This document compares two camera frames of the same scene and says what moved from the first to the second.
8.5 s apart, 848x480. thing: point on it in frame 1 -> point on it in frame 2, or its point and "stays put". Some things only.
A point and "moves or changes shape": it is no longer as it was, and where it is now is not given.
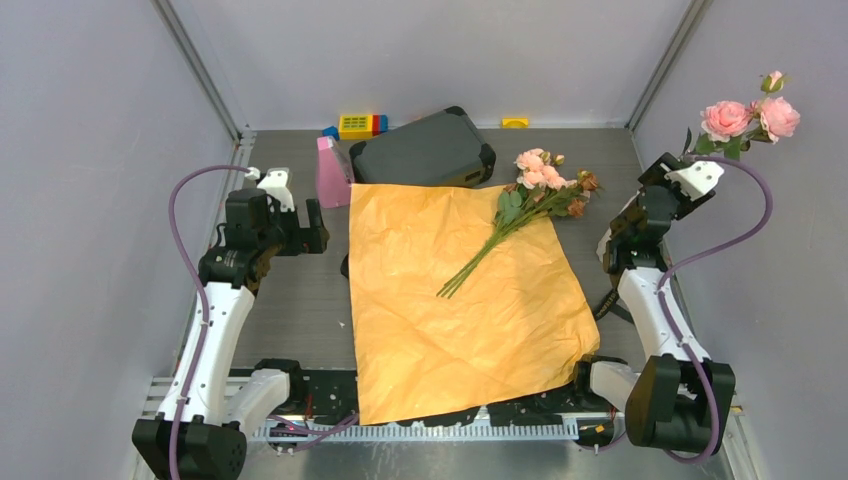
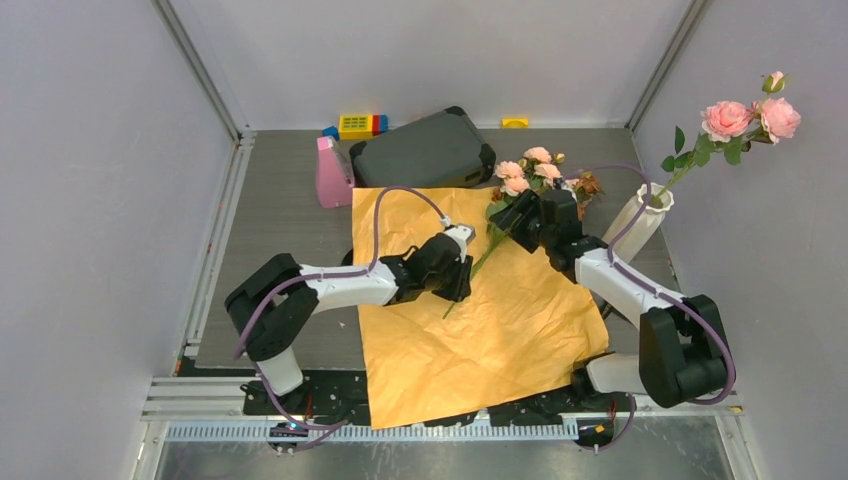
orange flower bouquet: x=516 y=324 stays put
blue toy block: x=331 y=131 stays put
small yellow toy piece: x=514 y=123 stays put
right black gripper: x=655 y=176 -> x=526 y=205
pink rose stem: x=733 y=127 stays put
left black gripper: x=319 y=235 -> x=461 y=281
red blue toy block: x=380 y=124 stays put
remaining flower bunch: x=543 y=191 moves or changes shape
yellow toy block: x=355 y=127 stays put
